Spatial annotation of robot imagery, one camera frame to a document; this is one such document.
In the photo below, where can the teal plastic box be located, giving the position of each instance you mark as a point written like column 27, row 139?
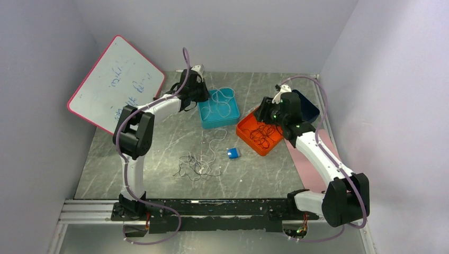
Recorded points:
column 220, row 109

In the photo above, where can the pink mat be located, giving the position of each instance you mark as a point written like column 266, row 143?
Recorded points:
column 310, row 177

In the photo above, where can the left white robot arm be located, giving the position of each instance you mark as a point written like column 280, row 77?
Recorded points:
column 134, row 131

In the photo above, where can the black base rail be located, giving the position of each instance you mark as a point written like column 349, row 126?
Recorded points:
column 168, row 215

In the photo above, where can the navy plastic box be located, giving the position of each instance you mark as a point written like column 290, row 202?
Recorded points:
column 308, row 110

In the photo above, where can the pink-framed whiteboard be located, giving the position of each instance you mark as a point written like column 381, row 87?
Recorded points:
column 121, row 76

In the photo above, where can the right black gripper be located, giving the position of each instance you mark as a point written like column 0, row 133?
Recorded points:
column 261, row 113

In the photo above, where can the orange plastic box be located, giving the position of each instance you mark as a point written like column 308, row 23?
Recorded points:
column 261, row 137

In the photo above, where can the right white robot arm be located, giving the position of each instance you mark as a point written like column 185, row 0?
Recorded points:
column 347, row 197

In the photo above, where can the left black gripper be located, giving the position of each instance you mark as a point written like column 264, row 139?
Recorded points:
column 205, row 96

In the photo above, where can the blue white small block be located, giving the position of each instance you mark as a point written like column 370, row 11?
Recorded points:
column 233, row 153

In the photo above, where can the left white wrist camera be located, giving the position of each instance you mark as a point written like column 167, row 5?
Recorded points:
column 198, row 69

